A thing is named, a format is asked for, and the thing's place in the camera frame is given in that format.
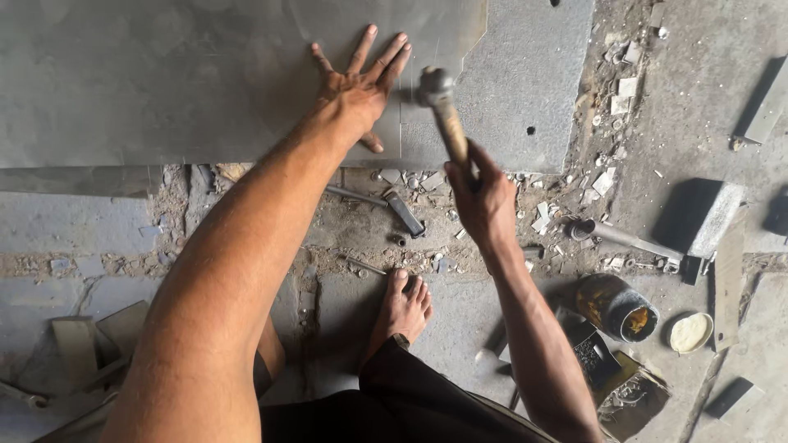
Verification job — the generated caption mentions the person's left hand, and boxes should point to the person's left hand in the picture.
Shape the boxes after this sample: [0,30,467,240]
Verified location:
[309,25,412,154]

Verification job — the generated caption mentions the person's right hand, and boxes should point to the person's right hand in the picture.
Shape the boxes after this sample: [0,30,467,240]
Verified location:
[444,139,522,254]

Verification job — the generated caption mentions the wooden handled steel hammer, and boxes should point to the wooden handled steel hammer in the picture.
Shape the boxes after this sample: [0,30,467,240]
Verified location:
[416,66,480,185]

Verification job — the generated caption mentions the large grey metal sheet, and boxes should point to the large grey metal sheet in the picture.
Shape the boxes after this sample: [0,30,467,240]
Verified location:
[0,0,488,169]

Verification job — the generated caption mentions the black flat chisel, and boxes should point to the black flat chisel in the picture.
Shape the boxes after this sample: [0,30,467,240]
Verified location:
[382,187,427,240]

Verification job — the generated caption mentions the thin grey metal rod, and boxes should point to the thin grey metal rod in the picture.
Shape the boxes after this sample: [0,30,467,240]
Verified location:
[324,185,389,208]

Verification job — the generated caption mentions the rough grey stone slab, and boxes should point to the rough grey stone slab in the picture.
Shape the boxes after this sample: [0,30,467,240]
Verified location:
[399,0,596,175]

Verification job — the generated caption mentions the person's bare foot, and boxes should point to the person's bare foot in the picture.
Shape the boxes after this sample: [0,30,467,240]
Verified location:
[363,268,434,364]

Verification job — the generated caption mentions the short metal nail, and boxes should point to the short metal nail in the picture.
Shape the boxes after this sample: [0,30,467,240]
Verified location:
[344,256,389,277]

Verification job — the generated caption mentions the scatter of metal scraps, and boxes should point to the scatter of metal scraps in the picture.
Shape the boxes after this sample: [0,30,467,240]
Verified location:
[517,25,672,274]

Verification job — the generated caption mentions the grey metal pipe tool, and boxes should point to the grey metal pipe tool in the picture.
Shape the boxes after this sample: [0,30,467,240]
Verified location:
[568,219,685,264]

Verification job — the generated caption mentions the stained tin can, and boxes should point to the stained tin can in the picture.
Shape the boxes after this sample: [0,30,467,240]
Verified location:
[575,273,661,344]

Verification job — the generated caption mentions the dark box of nails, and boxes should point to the dark box of nails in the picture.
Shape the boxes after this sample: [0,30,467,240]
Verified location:
[563,319,623,390]

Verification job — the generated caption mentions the person's black shorts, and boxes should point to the person's black shorts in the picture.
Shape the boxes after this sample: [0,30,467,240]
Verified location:
[259,335,558,443]

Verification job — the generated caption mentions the large grey stone block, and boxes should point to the large grey stone block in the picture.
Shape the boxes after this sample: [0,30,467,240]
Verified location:
[651,178,747,260]

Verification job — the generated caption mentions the round lid with white paste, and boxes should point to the round lid with white paste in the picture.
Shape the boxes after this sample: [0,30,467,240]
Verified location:
[667,311,715,355]

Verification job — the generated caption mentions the torn brown cardboard box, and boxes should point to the torn brown cardboard box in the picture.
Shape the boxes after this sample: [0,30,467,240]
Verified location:
[593,351,673,443]

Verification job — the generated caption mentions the narrow wooden strip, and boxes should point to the narrow wooden strip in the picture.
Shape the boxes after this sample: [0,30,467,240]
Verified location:
[713,208,749,353]

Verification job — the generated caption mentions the person's leg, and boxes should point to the person's leg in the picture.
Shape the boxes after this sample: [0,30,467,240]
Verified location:
[254,314,288,397]

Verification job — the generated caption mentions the folded grey metal strip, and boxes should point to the folded grey metal strip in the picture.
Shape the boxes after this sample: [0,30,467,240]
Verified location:
[0,164,165,199]

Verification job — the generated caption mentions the dark object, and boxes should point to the dark object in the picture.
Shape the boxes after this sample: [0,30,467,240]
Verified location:
[762,186,788,238]

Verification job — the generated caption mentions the long grey metal bar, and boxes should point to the long grey metal bar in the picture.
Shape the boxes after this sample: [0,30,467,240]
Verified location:
[730,57,788,152]

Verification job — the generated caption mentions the small grey stone block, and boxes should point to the small grey stone block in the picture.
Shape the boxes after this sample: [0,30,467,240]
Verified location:
[703,376,766,427]

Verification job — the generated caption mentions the grey metal hand tool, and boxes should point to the grey metal hand tool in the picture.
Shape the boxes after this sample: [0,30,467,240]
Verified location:
[0,379,50,411]

